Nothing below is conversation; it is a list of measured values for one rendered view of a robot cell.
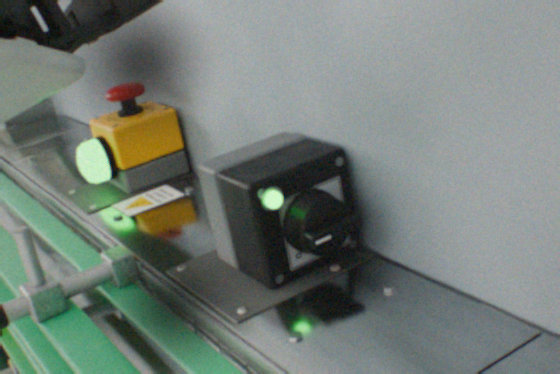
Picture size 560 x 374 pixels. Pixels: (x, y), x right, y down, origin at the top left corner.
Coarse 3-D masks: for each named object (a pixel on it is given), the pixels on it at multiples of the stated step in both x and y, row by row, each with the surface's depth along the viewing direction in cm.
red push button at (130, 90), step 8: (112, 88) 78; (120, 88) 77; (128, 88) 77; (136, 88) 77; (144, 88) 78; (112, 96) 77; (120, 96) 77; (128, 96) 77; (136, 96) 77; (128, 104) 78; (136, 104) 79
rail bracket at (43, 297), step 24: (24, 240) 58; (24, 264) 59; (120, 264) 62; (24, 288) 60; (48, 288) 59; (72, 288) 61; (0, 312) 58; (24, 312) 59; (48, 312) 60; (0, 336) 59
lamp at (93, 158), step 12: (84, 144) 77; (96, 144) 77; (108, 144) 77; (84, 156) 77; (96, 156) 76; (108, 156) 77; (84, 168) 77; (96, 168) 77; (108, 168) 77; (96, 180) 78
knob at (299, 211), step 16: (304, 192) 53; (320, 192) 53; (288, 208) 53; (304, 208) 52; (320, 208) 52; (336, 208) 52; (288, 224) 52; (304, 224) 51; (320, 224) 52; (336, 224) 51; (352, 224) 52; (288, 240) 53; (304, 240) 51; (320, 240) 51; (336, 240) 53
